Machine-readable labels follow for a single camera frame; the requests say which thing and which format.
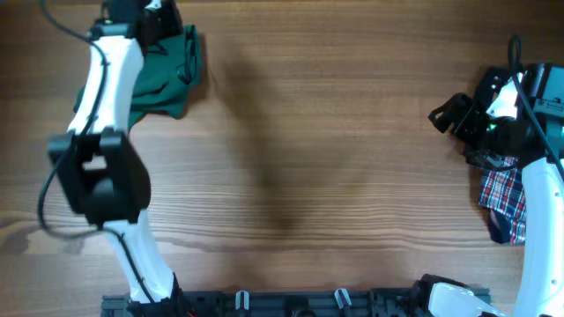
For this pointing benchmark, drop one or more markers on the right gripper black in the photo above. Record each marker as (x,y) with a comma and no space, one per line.
(472,111)

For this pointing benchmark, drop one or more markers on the green cloth garment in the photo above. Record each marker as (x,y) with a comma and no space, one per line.
(167,79)

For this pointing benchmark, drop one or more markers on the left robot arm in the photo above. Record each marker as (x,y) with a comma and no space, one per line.
(102,176)

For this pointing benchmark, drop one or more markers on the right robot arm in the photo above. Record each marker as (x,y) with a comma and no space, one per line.
(540,101)

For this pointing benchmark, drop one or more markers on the red plaid cloth garment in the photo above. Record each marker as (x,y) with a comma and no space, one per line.
(504,193)

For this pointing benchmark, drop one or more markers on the navy blue cloth garment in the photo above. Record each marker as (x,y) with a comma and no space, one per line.
(499,228)

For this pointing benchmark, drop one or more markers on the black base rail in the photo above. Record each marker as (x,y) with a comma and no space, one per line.
(374,303)

